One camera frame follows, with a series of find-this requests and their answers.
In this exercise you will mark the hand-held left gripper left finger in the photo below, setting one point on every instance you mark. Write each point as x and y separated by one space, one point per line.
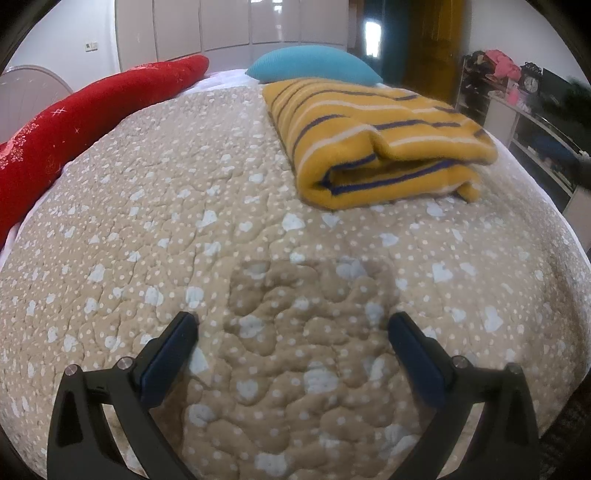
166 361

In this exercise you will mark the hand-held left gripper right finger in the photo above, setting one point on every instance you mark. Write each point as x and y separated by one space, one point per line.
419 365

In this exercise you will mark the yellow striped knit sweater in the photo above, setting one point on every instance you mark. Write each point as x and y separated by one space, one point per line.
369 138

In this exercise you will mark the pink clothes pile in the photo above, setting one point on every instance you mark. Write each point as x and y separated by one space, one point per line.
502 63

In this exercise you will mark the beige spotted bedspread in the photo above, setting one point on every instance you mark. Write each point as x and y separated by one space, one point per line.
184 207

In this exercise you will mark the white shelf unit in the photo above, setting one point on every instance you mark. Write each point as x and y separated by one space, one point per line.
503 124

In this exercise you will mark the red patterned quilt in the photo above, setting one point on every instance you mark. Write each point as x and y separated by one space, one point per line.
92 106

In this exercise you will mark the pink box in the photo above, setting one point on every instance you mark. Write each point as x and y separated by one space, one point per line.
512 95

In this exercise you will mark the white bed sheet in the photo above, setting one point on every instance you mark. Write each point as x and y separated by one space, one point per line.
224 78

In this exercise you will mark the black table clock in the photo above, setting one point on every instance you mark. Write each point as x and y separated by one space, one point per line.
532 82

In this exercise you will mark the black television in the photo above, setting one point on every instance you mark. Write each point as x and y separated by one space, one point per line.
561 94

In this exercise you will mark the white arched headboard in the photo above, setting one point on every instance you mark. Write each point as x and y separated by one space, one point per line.
32 84

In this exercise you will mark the wooden door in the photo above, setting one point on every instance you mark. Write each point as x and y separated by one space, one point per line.
434 50

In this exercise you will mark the teal pillow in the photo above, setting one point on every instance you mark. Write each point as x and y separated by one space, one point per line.
314 64

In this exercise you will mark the teal door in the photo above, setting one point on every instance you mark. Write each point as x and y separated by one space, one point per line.
392 46

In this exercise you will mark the glossy beige wardrobe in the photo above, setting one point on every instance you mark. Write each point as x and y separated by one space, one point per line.
221 27

